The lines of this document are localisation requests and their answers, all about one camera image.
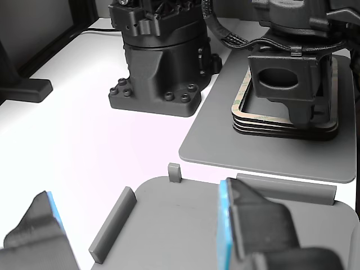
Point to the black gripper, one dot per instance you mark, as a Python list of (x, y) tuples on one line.
[(281, 73)]

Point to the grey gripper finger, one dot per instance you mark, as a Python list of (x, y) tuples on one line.
[(33, 239), (258, 230)]

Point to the rectangular frame with tan tape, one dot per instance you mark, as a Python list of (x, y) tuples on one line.
[(267, 129), (267, 134), (261, 115)]

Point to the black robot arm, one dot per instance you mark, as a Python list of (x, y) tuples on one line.
[(157, 70)]

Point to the stack of rectangular frames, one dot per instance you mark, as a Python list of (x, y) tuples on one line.
[(267, 125)]

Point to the long dark stand foot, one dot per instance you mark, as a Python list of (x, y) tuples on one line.
[(28, 90)]

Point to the light grey frame holder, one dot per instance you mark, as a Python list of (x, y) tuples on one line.
[(174, 225)]

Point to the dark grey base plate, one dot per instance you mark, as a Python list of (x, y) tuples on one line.
[(211, 140)]

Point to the black enclosure frame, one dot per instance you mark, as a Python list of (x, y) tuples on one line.
[(84, 14)]

